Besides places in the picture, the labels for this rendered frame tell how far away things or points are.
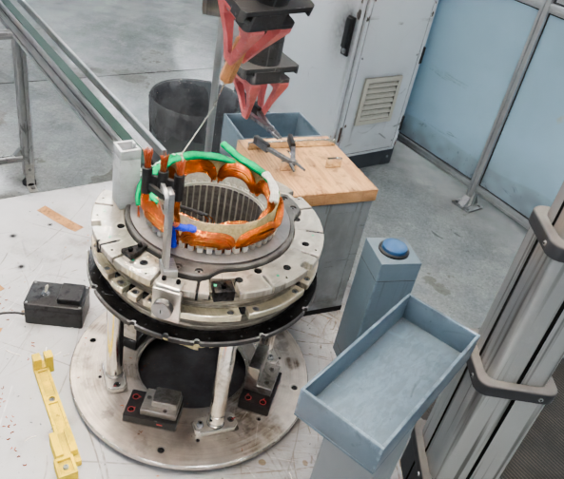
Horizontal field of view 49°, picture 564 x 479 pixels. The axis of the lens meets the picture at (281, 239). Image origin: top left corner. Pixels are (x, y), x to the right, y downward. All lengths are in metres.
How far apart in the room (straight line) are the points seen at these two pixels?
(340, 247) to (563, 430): 1.45
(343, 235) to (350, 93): 2.08
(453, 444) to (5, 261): 0.88
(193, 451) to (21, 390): 0.29
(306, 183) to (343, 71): 2.10
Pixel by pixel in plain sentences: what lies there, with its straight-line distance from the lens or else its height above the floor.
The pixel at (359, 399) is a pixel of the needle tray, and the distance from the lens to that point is 0.76.
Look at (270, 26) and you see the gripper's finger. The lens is 0.69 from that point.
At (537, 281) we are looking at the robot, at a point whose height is 1.11.
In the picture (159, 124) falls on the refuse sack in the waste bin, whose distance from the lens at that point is 2.50.
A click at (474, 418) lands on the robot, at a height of 0.84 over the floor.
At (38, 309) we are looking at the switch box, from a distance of 1.13.
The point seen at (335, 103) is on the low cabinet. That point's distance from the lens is 3.19.
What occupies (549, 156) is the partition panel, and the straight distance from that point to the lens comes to 3.14.
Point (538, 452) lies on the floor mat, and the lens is 2.29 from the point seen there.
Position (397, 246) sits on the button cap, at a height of 1.04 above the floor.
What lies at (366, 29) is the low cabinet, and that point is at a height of 0.79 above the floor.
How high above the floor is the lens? 1.58
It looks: 35 degrees down
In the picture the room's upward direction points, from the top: 12 degrees clockwise
